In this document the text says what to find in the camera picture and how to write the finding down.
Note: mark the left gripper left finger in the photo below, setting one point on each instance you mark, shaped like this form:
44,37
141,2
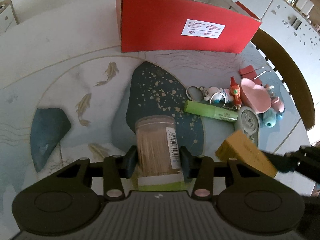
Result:
116,167

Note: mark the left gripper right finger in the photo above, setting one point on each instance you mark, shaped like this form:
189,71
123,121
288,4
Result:
200,168

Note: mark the yellow small box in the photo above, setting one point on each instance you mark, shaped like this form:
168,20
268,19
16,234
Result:
240,147

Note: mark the toothpick jar green lid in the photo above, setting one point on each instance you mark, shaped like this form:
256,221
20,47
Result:
159,167

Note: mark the teal round toy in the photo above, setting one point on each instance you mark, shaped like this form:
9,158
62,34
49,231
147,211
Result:
270,118

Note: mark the green tube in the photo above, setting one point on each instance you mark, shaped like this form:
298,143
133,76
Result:
209,111

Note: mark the pink blue toy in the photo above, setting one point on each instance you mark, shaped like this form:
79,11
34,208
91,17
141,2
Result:
276,102

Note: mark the correction tape dispenser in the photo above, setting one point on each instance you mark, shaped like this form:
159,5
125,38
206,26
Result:
249,124

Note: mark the white plush keychain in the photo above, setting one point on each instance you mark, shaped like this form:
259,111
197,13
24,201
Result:
211,95

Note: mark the pink heart dish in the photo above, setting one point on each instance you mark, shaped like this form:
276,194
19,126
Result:
254,96

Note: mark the red binder clip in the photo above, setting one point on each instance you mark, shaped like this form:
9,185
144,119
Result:
253,74

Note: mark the red figure keychain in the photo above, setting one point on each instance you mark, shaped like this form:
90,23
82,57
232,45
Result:
235,93

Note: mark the wooden chair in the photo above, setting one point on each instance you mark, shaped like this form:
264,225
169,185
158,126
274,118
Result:
291,75

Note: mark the red cardboard box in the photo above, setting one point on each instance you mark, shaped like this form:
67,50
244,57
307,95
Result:
209,25

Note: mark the small white drawer cabinet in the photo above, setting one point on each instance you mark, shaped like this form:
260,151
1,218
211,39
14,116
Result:
8,17

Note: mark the white wall cabinet unit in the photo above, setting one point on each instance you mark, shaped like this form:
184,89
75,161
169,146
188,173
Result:
298,37

